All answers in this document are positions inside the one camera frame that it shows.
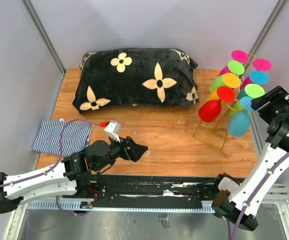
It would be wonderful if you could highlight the black floral plush pillow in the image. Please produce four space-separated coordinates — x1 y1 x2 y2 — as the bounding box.
72 47 199 114

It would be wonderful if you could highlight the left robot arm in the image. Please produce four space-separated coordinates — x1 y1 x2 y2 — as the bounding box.
0 136 149 214

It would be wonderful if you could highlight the green glass yellow base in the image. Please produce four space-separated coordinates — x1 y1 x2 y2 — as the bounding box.
209 73 241 92

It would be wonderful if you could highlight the blue white striped cloth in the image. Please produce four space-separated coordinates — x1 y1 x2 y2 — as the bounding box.
31 119 92 157

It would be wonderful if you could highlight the pink base wine glass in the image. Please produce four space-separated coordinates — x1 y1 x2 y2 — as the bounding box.
231 49 249 63

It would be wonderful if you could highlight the blue wine glass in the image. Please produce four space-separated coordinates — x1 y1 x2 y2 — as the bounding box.
227 96 255 137

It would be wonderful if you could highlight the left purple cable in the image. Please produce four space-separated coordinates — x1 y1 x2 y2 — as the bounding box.
0 118 103 208

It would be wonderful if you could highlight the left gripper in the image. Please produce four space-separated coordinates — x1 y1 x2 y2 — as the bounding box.
94 132 148 171

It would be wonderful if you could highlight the light green wine glass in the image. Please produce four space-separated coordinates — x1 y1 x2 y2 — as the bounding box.
229 101 245 118

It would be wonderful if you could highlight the red wine glass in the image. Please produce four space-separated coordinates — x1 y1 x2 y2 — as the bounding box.
198 86 236 123

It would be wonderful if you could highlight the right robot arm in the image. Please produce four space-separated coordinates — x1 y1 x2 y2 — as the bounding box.
211 86 289 237

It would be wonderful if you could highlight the gold wire glass rack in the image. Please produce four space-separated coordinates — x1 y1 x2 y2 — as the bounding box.
192 53 258 150

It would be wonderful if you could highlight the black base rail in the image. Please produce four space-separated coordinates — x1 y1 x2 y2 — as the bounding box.
24 175 219 214

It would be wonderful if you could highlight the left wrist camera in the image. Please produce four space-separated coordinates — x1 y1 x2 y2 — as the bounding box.
104 120 121 143

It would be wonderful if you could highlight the teal glass green base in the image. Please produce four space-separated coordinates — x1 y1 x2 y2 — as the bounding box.
237 83 265 100

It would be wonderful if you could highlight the magenta glass blue base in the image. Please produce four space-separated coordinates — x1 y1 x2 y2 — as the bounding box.
240 70 269 90

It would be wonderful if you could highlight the pink base rear glass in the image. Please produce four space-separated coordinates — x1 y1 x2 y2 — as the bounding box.
252 58 272 72

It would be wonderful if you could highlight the magenta glass green base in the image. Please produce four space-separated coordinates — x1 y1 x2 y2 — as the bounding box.
218 60 245 76

